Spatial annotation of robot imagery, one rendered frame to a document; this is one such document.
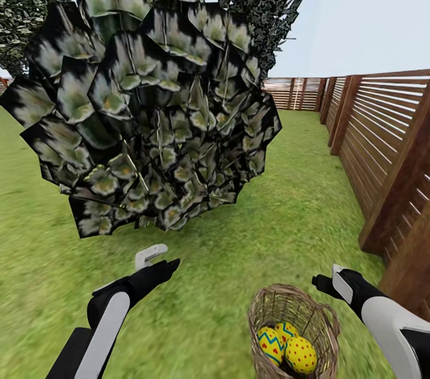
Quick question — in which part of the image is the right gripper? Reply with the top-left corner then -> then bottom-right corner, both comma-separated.
312,274 -> 342,299

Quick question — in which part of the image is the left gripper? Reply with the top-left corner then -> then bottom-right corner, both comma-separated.
133,259 -> 180,296

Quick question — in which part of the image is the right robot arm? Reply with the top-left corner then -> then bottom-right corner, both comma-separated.
312,264 -> 430,379

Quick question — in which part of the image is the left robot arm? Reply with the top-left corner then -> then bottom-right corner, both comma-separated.
45,243 -> 180,379

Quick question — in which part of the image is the wicker basket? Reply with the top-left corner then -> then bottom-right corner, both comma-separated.
247,283 -> 341,379

